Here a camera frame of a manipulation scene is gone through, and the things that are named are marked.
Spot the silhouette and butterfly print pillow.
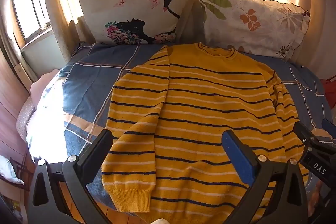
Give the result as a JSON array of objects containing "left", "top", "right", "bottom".
[{"left": 75, "top": 0, "right": 195, "bottom": 45}]

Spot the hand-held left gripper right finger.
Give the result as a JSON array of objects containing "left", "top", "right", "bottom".
[{"left": 222, "top": 130, "right": 309, "bottom": 224}]

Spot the blue plaid bedsheet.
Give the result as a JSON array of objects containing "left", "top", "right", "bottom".
[{"left": 26, "top": 42, "right": 336, "bottom": 224}]

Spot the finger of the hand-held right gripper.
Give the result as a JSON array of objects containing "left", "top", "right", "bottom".
[
  {"left": 322, "top": 118, "right": 336, "bottom": 138},
  {"left": 293, "top": 122, "right": 319, "bottom": 147}
]

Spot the yellow striped sweater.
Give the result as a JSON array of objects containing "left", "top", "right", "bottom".
[{"left": 101, "top": 42, "right": 309, "bottom": 224}]

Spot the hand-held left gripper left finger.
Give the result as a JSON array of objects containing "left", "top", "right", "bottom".
[{"left": 28, "top": 130, "right": 114, "bottom": 224}]

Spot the leaf print pillow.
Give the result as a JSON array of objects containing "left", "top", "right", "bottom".
[{"left": 196, "top": 0, "right": 311, "bottom": 60}]

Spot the white cloth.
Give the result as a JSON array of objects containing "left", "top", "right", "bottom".
[{"left": 0, "top": 155, "right": 25, "bottom": 186}]

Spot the pink mattress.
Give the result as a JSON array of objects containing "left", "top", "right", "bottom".
[{"left": 16, "top": 69, "right": 66, "bottom": 153}]

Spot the red cloth item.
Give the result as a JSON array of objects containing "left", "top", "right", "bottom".
[{"left": 322, "top": 78, "right": 336, "bottom": 109}]

